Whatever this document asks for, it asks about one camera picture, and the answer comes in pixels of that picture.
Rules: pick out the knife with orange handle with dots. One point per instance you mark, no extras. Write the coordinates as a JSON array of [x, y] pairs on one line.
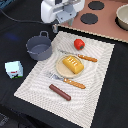
[[80, 56]]

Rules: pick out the yellow toy pastry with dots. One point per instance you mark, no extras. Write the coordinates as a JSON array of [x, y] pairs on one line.
[[73, 64]]

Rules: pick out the red toy pepper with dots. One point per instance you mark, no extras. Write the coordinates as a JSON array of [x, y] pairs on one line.
[[79, 44]]

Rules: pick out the large grey pot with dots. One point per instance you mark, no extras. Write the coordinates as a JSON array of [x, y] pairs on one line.
[[39, 47]]

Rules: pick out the beige woven placemat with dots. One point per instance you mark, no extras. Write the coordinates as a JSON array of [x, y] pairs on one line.
[[81, 108]]

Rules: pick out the round beige plate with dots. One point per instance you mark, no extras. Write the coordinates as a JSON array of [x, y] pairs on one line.
[[63, 70]]

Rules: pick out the fork with orange handle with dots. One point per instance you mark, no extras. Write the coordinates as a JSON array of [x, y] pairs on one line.
[[68, 81]]

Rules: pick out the brown toy sausage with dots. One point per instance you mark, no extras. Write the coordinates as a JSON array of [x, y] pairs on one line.
[[60, 92]]

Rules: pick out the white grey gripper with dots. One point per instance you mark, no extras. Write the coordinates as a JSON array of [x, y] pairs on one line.
[[60, 10]]

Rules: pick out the pink toy stove board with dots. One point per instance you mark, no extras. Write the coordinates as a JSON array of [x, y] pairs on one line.
[[105, 26]]

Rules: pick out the cream bowl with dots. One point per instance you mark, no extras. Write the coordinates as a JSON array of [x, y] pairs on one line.
[[122, 15]]

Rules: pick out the small milk carton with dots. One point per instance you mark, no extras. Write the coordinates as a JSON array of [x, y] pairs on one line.
[[14, 69]]

